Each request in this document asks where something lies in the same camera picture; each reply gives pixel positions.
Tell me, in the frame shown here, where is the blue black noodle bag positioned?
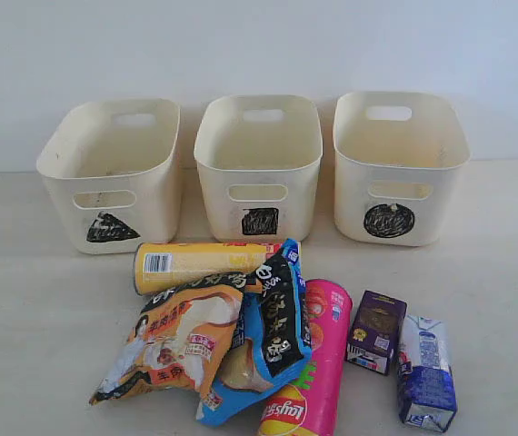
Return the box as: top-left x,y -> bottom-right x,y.
196,239 -> 312,427

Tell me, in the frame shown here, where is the yellow Lays chips can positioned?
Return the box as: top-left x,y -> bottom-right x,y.
134,243 -> 282,296

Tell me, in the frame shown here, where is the pink Lays chips can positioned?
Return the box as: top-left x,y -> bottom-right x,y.
257,279 -> 353,435

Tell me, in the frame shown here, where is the orange white noodle bag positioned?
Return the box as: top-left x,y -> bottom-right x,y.
89,272 -> 246,405

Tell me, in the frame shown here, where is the cream bin with triangle mark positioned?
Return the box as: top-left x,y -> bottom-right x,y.
36,98 -> 182,254

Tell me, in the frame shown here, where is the cream bin with square mark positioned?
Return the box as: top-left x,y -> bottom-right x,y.
194,95 -> 323,242

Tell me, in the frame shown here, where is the purple drink carton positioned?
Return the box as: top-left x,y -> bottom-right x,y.
345,290 -> 407,375

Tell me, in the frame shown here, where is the blue white milk carton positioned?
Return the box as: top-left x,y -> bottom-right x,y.
397,314 -> 458,433

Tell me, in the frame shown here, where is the cream bin with circle mark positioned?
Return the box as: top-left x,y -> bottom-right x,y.
333,91 -> 471,247

